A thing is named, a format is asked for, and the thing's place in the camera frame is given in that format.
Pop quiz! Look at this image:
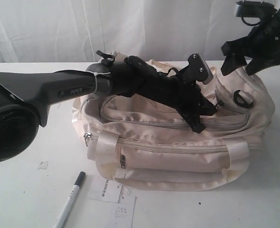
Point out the cream fabric duffel bag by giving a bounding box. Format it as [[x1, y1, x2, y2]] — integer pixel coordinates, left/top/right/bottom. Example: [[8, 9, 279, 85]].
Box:
[[71, 50, 276, 191]]

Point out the clear tape scrap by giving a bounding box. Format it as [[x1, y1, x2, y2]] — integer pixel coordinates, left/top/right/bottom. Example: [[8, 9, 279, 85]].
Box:
[[38, 161, 48, 170]]

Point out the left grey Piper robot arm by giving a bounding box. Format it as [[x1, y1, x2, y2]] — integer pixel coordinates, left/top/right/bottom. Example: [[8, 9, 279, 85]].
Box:
[[0, 51, 217, 162]]

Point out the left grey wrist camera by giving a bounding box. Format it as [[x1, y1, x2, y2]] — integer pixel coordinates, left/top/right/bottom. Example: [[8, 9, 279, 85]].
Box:
[[185, 53, 213, 85]]

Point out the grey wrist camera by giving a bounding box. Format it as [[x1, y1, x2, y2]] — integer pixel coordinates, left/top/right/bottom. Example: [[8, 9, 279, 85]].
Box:
[[185, 53, 213, 85], [235, 0, 277, 19]]

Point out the white marker black cap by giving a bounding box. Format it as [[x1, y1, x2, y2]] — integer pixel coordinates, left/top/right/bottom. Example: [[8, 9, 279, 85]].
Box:
[[53, 171, 86, 228]]

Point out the white tag TONLION text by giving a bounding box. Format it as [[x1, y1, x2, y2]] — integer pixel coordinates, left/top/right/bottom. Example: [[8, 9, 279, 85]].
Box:
[[87, 177, 121, 203]]

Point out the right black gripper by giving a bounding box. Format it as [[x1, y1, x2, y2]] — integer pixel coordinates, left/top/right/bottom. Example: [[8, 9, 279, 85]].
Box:
[[221, 14, 280, 76]]

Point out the white square hang tag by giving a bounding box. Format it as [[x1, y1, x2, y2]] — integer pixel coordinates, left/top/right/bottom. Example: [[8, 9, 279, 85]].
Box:
[[106, 195, 136, 228]]

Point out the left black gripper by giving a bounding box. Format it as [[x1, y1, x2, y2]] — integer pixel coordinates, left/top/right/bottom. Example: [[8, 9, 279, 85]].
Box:
[[139, 75, 218, 133]]

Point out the white backdrop curtain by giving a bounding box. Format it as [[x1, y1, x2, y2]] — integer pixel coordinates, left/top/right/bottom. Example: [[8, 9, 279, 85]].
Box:
[[0, 0, 257, 62]]

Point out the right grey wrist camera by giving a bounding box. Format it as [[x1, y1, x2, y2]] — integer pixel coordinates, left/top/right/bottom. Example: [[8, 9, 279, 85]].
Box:
[[235, 0, 277, 19]]

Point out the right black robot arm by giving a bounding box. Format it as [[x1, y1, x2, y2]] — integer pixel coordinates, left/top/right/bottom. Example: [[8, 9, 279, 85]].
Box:
[[221, 0, 280, 76]]

